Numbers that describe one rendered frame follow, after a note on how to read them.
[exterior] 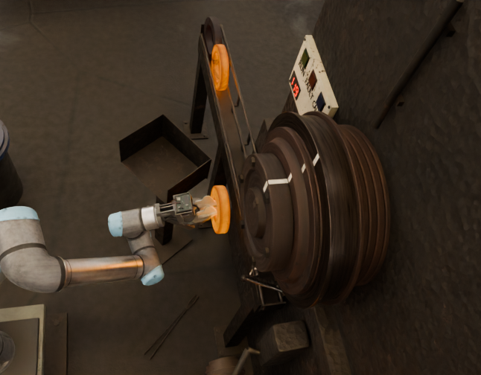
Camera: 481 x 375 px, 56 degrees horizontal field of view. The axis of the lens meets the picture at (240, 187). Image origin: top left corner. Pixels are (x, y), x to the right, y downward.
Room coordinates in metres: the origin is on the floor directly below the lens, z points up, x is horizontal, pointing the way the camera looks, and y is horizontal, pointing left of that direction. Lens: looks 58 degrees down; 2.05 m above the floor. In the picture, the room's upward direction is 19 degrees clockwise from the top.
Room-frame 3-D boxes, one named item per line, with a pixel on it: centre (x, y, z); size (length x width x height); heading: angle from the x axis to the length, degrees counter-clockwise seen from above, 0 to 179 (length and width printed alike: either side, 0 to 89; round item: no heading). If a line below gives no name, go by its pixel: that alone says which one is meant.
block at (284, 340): (0.39, -0.27, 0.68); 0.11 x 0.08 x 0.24; 117
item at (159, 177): (0.89, 0.29, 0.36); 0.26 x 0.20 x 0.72; 62
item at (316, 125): (0.59, -0.15, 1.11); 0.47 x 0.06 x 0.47; 27
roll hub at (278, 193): (0.55, -0.07, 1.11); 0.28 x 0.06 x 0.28; 27
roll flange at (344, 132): (0.63, -0.23, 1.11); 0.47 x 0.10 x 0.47; 27
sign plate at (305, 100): (0.94, -0.10, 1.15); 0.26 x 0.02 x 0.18; 27
